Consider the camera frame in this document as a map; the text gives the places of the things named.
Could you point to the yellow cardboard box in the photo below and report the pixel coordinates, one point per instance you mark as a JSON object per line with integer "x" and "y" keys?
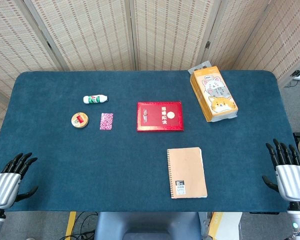
{"x": 221, "y": 226}

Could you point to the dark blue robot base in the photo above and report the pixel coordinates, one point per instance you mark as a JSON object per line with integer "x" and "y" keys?
{"x": 147, "y": 226}

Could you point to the small white green bottle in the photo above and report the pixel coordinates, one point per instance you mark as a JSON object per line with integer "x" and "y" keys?
{"x": 94, "y": 99}

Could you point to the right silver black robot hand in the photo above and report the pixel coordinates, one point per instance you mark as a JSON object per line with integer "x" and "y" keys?
{"x": 290, "y": 180}

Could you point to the blue table cloth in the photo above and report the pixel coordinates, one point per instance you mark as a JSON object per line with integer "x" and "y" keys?
{"x": 115, "y": 160}

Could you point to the red certificate book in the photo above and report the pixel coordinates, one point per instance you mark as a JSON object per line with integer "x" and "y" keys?
{"x": 160, "y": 116}

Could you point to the brown spiral notebook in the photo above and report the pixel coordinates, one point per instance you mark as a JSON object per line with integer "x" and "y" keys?
{"x": 187, "y": 173}

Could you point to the orange cat tissue pack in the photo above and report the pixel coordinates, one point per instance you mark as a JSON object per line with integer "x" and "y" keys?
{"x": 214, "y": 95}

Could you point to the pink patterned card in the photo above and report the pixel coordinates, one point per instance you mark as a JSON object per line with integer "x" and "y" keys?
{"x": 106, "y": 121}

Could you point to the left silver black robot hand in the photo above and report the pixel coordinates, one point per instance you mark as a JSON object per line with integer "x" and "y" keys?
{"x": 5, "y": 183}

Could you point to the woven folding screen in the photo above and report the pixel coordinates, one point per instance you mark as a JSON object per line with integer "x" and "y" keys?
{"x": 140, "y": 35}

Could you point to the round gold tin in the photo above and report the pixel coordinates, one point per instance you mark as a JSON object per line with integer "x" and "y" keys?
{"x": 79, "y": 120}

